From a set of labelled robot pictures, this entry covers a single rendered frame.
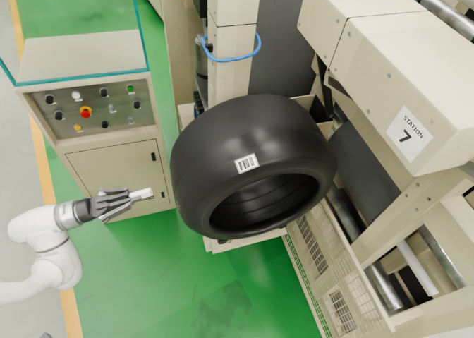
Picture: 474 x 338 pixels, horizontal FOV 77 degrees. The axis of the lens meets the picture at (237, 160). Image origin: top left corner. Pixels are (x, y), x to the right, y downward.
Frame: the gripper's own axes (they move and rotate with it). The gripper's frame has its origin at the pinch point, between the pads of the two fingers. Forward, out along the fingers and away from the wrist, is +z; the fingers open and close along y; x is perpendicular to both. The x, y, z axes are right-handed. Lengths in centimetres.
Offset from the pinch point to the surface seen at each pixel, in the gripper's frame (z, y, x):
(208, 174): 23.1, -8.1, -12.8
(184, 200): 13.6, -8.2, -2.1
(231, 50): 41, 27, -26
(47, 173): -104, 117, 112
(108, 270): -60, 24, 118
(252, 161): 35.9, -10.5, -16.6
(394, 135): 64, -25, -34
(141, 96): 2, 65, 14
